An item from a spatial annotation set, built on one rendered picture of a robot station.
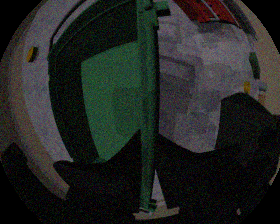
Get red plastic tray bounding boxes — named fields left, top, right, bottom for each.
left=173, top=0, right=238, bottom=27

